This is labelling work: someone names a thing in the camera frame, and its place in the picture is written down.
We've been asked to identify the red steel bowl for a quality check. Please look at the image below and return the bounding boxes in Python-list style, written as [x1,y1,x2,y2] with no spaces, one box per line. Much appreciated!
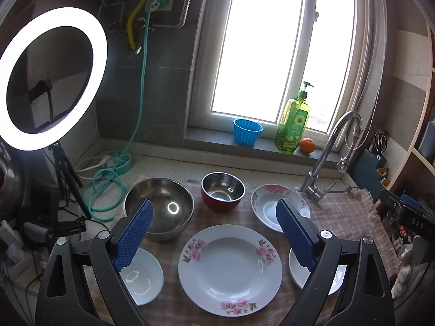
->
[201,171,246,213]

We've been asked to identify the blue ribbed cup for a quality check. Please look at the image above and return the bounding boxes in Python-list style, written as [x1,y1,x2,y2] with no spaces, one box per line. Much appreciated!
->
[233,118,263,146]

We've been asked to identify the orange fruit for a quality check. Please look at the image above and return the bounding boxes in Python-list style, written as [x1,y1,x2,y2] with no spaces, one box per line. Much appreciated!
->
[299,138,316,154]

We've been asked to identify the dark blue utensil holder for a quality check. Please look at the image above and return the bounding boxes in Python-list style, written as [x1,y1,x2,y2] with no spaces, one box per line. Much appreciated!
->
[349,149,386,203]

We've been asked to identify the white ring light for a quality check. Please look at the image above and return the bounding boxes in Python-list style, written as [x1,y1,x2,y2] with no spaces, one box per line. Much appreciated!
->
[1,7,108,151]

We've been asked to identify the teal hose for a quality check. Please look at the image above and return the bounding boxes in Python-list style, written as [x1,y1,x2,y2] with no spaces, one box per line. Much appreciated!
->
[81,4,154,223]

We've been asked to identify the steel pot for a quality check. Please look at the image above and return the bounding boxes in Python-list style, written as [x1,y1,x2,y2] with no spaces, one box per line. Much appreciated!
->
[1,139,29,213]

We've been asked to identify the white window frame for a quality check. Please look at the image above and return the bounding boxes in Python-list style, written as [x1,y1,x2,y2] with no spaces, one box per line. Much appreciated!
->
[188,0,374,147]

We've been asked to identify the white power cable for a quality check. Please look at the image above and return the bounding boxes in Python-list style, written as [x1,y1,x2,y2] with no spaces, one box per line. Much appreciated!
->
[74,155,118,180]

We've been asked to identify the black scissors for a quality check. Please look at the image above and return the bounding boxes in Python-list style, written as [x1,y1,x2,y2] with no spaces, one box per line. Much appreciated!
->
[372,130,388,161]

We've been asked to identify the small pink floral plate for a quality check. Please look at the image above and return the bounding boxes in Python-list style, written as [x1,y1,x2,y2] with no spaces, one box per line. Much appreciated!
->
[251,184,310,233]

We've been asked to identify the green dish soap bottle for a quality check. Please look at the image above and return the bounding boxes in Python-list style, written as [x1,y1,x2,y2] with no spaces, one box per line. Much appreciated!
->
[274,81,313,153]

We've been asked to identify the large pink floral plate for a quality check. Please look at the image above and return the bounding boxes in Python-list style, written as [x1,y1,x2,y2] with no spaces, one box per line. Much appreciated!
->
[178,224,283,318]

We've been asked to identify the white plate grey leaf pattern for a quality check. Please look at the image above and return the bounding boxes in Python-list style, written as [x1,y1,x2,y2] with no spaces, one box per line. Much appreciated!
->
[288,249,347,295]

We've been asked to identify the black tripod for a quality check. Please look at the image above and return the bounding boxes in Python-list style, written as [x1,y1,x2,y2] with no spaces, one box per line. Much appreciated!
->
[49,142,91,219]

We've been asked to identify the chrome kitchen faucet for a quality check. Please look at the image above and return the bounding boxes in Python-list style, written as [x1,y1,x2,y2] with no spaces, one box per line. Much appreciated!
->
[299,109,363,203]

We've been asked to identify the yellow gas hose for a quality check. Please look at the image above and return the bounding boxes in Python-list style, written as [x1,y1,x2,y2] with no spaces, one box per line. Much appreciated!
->
[126,0,153,51]

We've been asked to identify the white ceramic bowl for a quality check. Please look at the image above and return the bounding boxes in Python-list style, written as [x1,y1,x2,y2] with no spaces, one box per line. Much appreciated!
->
[119,248,164,306]

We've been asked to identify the white gloved right hand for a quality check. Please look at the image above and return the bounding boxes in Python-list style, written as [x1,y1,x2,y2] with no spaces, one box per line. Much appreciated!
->
[391,244,414,299]

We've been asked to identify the large stainless steel bowl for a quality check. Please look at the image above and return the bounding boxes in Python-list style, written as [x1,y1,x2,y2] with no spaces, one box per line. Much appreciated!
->
[124,178,195,242]

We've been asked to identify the teal round power strip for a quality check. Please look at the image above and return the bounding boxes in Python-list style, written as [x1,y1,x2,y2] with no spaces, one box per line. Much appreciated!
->
[106,150,132,176]

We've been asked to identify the pink plaid cloth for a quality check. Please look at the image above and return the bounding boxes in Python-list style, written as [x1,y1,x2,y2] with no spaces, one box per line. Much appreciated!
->
[139,181,398,325]

